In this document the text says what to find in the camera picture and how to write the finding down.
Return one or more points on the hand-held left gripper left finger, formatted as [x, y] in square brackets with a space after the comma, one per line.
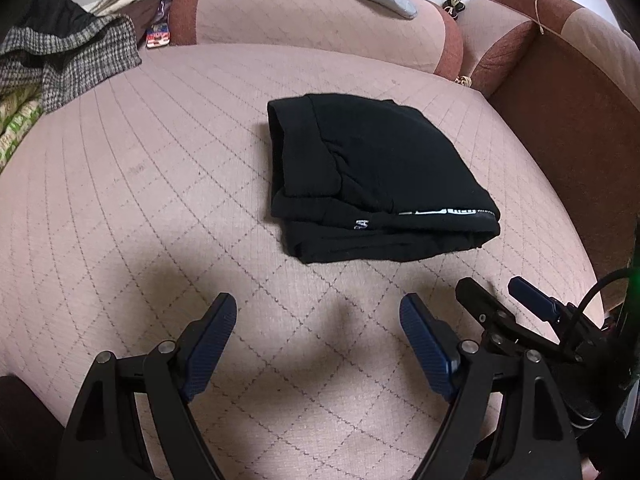
[210, 352]

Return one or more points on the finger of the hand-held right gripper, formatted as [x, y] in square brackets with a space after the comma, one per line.
[482, 310]
[532, 297]

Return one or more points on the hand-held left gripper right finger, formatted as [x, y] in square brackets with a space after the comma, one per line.
[427, 347]

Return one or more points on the black pants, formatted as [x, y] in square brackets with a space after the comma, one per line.
[380, 170]

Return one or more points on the pink quilted sofa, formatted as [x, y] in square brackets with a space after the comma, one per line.
[150, 185]

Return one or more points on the pink brown side cushion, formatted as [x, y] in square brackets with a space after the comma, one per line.
[492, 35]

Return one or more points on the green printed blanket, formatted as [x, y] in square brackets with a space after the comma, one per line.
[15, 127]

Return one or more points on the small black bow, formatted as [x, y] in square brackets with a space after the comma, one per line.
[453, 6]

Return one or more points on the houndstooth coat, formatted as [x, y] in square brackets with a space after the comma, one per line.
[85, 65]

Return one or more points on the colourful printed packet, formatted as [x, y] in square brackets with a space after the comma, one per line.
[157, 36]

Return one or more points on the large pink sofa back cushion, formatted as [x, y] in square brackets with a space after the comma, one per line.
[300, 15]

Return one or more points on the black cloth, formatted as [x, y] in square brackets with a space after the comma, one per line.
[55, 15]

